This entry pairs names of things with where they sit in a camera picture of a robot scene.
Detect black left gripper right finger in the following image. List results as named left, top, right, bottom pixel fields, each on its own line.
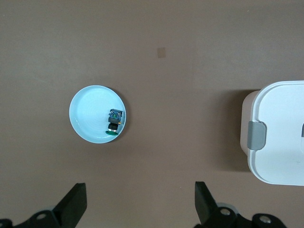
left=194, top=181, right=285, bottom=228

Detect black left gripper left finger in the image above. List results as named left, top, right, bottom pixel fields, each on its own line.
left=0, top=182, right=87, bottom=228

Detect light blue round plate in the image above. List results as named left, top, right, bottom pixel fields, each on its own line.
left=69, top=85, right=130, bottom=144

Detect white lunch box grey latches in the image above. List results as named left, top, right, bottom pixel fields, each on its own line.
left=239, top=80, right=304, bottom=186

